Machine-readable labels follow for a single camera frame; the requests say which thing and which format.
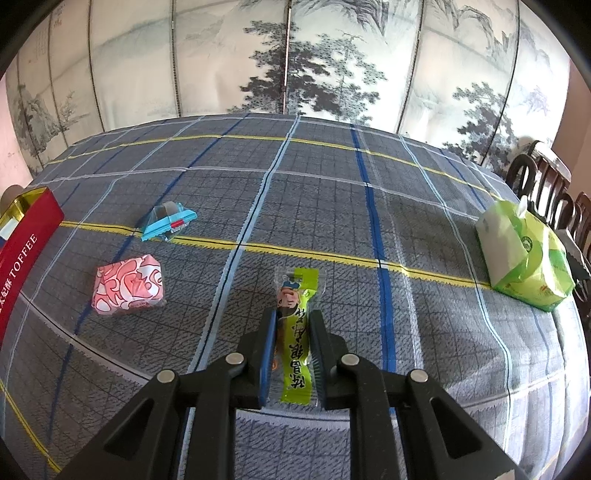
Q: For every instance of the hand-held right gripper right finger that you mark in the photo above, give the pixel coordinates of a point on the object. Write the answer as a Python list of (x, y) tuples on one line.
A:
[(318, 360)]

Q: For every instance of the painted folding screen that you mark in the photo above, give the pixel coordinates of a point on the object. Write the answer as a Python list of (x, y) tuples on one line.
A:
[(231, 55)]

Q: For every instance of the green tissue pack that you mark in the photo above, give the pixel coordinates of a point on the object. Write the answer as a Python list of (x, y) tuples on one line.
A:
[(521, 258)]

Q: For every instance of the pink patterned snack packet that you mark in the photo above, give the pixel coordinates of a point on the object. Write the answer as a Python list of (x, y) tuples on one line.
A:
[(129, 284)]

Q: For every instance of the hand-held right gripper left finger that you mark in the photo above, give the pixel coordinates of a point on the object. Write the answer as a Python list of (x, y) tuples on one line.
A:
[(268, 360)]

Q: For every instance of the dark wooden chair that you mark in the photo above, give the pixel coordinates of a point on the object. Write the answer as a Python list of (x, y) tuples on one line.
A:
[(582, 217), (521, 170)]

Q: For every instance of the grey plaid tablecloth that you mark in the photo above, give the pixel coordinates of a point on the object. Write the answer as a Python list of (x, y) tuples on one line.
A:
[(323, 207)]

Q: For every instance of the teal candy wrapper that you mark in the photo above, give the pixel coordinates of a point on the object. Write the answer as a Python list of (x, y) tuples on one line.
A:
[(161, 224)]

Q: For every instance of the green snack stick packet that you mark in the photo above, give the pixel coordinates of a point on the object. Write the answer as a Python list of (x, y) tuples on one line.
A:
[(295, 369)]

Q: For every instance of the red tin box gold inside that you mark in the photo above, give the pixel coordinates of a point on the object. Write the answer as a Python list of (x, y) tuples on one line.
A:
[(27, 249)]

